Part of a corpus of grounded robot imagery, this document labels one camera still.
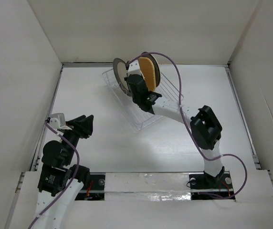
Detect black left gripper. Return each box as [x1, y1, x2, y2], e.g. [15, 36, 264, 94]
[61, 114, 93, 164]

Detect orange woven bamboo tray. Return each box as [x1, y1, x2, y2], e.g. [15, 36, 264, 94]
[138, 57, 157, 92]

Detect brown rimmed cream plate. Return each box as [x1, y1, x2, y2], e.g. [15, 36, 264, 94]
[113, 58, 131, 97]

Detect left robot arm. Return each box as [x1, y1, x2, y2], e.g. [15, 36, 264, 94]
[29, 113, 94, 229]

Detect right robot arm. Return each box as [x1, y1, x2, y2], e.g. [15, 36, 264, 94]
[119, 73, 225, 189]

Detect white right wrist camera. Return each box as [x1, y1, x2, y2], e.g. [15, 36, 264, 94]
[126, 60, 142, 77]

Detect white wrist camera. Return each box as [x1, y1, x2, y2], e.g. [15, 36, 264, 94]
[126, 60, 142, 77]
[47, 113, 66, 129]

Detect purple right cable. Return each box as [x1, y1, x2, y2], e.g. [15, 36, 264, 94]
[126, 52, 248, 199]

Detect purple cable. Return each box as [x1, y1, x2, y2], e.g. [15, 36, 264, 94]
[126, 52, 248, 199]
[29, 119, 81, 229]

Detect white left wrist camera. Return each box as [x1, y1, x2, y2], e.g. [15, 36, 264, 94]
[47, 113, 66, 129]

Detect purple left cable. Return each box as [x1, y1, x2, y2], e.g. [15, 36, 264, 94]
[29, 119, 81, 229]

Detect white wire dish rack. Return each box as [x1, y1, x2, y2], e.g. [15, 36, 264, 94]
[102, 69, 183, 131]

